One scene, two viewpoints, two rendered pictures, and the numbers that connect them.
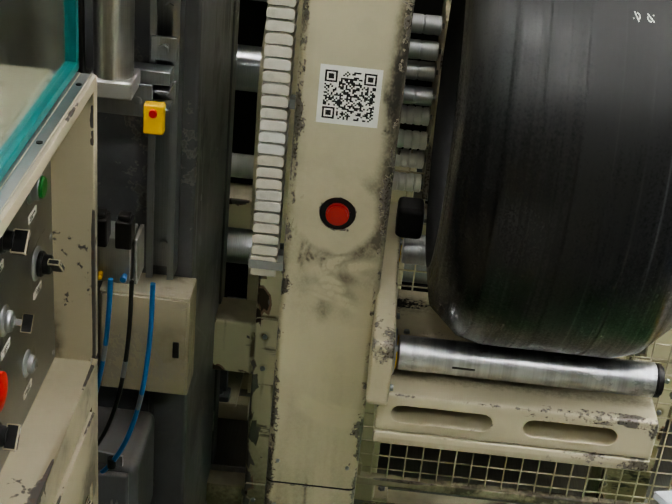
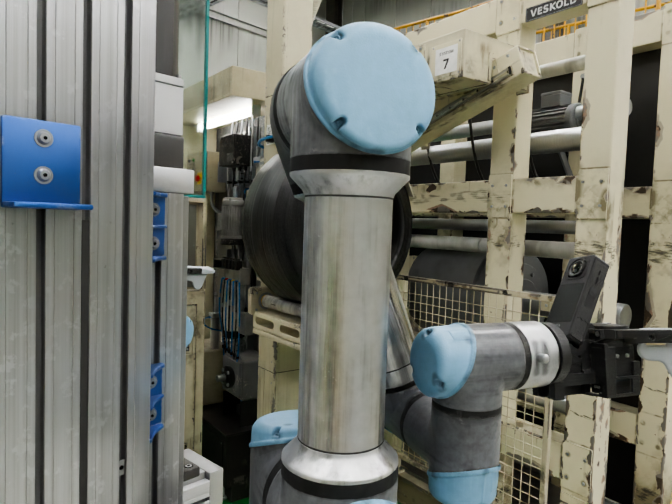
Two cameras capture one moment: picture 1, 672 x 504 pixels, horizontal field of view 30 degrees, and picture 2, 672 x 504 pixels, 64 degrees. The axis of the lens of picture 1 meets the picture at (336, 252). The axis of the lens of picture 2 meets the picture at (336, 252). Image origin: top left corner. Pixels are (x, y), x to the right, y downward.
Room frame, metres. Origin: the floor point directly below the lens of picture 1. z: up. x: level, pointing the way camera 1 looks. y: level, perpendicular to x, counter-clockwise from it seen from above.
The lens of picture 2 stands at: (0.38, -1.76, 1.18)
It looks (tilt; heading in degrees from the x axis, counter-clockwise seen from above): 3 degrees down; 53
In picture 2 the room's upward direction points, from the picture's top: 2 degrees clockwise
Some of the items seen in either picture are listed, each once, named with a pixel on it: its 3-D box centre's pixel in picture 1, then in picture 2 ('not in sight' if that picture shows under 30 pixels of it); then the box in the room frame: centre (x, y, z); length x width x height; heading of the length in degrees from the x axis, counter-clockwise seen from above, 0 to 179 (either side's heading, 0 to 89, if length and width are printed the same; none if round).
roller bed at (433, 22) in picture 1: (377, 89); not in sight; (1.87, -0.04, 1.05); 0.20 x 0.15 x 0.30; 89
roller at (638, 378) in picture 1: (525, 365); (290, 307); (1.35, -0.26, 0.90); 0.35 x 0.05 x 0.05; 89
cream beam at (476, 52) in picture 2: not in sight; (419, 79); (1.78, -0.38, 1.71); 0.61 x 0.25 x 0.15; 89
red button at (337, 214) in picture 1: (337, 212); not in sight; (1.41, 0.00, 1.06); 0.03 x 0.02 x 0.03; 89
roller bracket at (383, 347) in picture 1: (386, 294); (297, 298); (1.49, -0.08, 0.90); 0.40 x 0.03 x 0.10; 179
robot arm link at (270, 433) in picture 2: not in sight; (299, 467); (0.74, -1.23, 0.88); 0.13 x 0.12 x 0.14; 74
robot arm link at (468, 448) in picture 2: not in sight; (455, 442); (0.85, -1.38, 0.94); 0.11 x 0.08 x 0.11; 74
